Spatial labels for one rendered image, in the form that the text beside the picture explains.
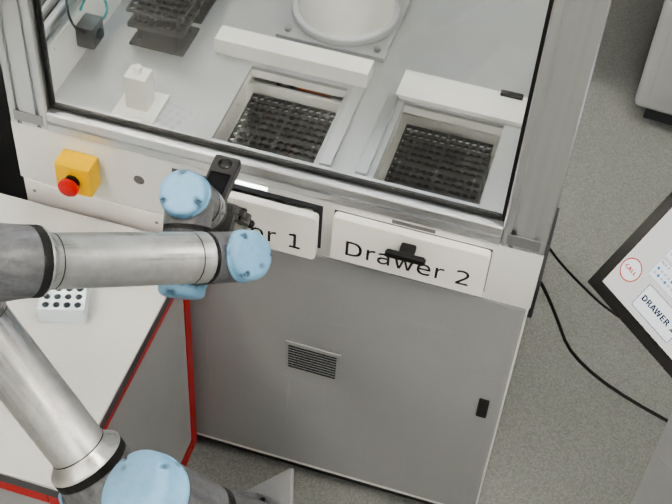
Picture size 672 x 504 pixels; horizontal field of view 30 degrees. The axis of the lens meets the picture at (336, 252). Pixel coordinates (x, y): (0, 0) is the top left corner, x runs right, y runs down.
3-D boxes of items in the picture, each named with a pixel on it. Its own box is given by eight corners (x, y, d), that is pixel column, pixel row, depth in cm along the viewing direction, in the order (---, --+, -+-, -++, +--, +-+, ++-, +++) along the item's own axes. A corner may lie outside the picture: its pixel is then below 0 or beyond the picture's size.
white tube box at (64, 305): (86, 323, 224) (83, 310, 221) (39, 322, 223) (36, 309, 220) (93, 272, 232) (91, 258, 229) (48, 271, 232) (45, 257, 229)
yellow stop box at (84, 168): (90, 201, 233) (87, 173, 228) (55, 192, 235) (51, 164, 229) (101, 183, 237) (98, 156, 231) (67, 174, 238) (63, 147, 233)
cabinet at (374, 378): (475, 533, 285) (535, 312, 226) (64, 413, 301) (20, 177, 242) (549, 246, 347) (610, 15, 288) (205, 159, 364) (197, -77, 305)
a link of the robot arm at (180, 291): (186, 292, 182) (193, 219, 183) (145, 295, 190) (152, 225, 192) (229, 299, 187) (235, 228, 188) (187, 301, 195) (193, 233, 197)
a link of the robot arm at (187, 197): (152, 219, 186) (158, 164, 188) (171, 231, 197) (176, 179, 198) (203, 222, 185) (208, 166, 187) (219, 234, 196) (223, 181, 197)
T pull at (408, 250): (424, 267, 219) (425, 262, 218) (383, 256, 220) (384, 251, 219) (429, 253, 221) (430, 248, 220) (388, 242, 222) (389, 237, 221)
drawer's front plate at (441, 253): (481, 297, 225) (490, 257, 217) (329, 257, 230) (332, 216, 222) (483, 290, 226) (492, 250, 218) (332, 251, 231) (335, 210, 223)
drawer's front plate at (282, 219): (314, 260, 229) (316, 219, 221) (168, 222, 234) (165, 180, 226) (317, 254, 230) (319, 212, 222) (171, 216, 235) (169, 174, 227)
